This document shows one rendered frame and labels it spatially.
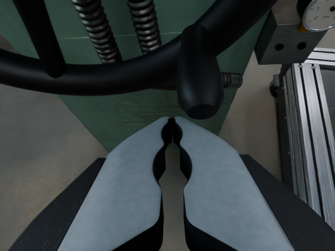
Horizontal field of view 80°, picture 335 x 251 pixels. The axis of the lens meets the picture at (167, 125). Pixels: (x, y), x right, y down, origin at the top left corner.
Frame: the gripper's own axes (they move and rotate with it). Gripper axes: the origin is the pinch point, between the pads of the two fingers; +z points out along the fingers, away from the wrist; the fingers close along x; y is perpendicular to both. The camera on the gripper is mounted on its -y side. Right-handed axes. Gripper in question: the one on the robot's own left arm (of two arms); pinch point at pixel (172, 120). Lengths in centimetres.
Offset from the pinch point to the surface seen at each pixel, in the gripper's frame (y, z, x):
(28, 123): 41, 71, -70
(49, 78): -1.0, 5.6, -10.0
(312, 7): -4.5, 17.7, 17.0
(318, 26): -2.2, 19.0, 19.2
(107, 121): 24, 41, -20
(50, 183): 56, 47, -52
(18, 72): -1.7, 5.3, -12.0
